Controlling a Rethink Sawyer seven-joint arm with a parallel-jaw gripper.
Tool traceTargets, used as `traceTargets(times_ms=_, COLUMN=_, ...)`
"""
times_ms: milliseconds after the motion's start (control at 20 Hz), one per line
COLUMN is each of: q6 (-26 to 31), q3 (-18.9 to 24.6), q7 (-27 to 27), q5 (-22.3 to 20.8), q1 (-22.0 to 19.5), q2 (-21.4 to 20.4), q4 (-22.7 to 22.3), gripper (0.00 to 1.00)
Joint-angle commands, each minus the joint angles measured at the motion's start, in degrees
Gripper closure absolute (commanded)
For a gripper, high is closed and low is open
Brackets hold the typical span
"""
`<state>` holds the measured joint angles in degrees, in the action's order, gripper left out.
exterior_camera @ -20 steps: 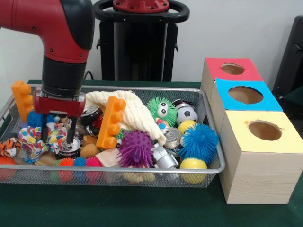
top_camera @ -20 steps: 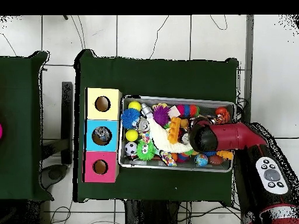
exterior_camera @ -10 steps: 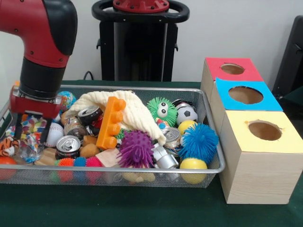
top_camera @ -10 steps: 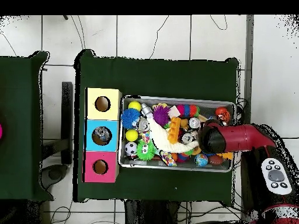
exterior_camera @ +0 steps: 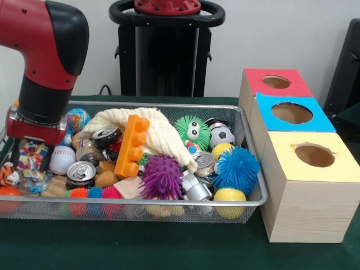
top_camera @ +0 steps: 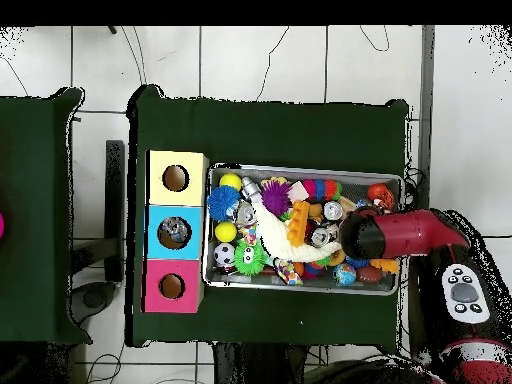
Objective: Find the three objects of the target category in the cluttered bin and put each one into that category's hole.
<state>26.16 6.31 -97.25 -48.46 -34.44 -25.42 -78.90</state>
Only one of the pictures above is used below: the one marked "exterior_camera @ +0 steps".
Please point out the large blue spiky ball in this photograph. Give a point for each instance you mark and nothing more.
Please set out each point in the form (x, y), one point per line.
(237, 169)

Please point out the black chair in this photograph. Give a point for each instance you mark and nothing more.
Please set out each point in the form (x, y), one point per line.
(346, 73)

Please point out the colourful patterned cloth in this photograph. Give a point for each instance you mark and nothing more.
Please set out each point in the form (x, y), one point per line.
(32, 154)

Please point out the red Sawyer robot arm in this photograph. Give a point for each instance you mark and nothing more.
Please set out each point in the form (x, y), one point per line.
(45, 45)

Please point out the cream knitted cloth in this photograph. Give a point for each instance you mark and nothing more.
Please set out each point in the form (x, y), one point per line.
(163, 132)

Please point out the multicoloured swirl ball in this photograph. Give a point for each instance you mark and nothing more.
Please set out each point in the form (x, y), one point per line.
(78, 120)

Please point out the wooden box with three holes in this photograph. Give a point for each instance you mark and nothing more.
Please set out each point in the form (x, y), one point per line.
(304, 208)

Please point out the purple spiky ball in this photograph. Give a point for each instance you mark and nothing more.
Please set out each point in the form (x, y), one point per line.
(161, 177)

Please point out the yellow ball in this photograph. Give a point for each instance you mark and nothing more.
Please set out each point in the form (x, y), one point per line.
(221, 151)
(229, 197)

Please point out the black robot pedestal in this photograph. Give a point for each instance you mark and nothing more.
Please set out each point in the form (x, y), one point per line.
(169, 56)

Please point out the small soccer ball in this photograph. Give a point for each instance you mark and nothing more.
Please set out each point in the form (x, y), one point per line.
(222, 135)

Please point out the orange toy building block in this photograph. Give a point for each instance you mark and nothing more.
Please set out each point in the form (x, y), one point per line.
(132, 146)

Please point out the green googly-eyed spiky ball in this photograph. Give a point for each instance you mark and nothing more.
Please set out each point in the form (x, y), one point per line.
(193, 132)

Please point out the clear plastic packet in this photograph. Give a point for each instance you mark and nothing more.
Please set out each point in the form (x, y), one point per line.
(35, 182)

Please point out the dark metal can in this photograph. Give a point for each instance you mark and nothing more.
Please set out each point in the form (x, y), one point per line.
(81, 173)

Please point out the dark green table cloth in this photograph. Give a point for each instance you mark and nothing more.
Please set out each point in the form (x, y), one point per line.
(169, 247)

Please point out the shallow clear mesh bin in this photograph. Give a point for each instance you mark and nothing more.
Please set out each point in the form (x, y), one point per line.
(185, 212)

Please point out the silver metal pipe fitting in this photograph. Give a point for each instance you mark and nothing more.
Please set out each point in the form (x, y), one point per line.
(196, 188)

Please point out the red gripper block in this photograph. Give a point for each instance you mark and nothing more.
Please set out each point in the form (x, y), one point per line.
(36, 134)

